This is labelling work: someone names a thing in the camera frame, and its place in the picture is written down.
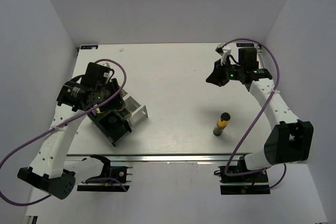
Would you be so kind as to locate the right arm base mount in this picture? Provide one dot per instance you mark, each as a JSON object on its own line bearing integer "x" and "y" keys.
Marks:
{"x": 253, "y": 184}

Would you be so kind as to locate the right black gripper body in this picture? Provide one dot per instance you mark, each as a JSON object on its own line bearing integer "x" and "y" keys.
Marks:
{"x": 233, "y": 72}

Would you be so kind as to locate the left blue corner sticker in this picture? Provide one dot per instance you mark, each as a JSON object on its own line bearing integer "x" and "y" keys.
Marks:
{"x": 88, "y": 47}

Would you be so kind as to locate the yellow band spice bottle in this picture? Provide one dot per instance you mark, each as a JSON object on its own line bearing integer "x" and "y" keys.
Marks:
{"x": 221, "y": 123}

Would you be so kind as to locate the black cap spice jar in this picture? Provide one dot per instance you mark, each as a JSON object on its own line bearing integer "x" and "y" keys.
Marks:
{"x": 113, "y": 121}
{"x": 125, "y": 113}

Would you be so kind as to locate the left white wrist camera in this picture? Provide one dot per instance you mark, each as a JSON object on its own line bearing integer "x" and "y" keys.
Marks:
{"x": 106, "y": 64}

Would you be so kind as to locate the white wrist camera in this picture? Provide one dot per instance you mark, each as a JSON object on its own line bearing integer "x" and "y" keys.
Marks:
{"x": 106, "y": 64}
{"x": 224, "y": 52}

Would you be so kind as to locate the black cap spice jar front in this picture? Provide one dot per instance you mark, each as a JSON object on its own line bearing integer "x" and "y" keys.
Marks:
{"x": 113, "y": 121}

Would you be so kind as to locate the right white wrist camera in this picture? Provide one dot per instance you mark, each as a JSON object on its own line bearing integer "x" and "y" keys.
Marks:
{"x": 224, "y": 52}

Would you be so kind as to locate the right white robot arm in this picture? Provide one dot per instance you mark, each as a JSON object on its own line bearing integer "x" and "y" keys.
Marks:
{"x": 290, "y": 138}

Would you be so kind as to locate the black organizer box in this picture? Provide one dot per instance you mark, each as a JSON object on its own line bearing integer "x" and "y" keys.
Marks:
{"x": 100, "y": 120}

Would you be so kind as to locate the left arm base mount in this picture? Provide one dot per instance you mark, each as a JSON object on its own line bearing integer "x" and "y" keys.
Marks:
{"x": 113, "y": 178}

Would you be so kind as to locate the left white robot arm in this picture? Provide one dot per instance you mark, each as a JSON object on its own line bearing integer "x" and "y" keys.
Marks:
{"x": 48, "y": 172}

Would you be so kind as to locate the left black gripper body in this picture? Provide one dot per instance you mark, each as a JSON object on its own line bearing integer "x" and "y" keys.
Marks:
{"x": 105, "y": 90}

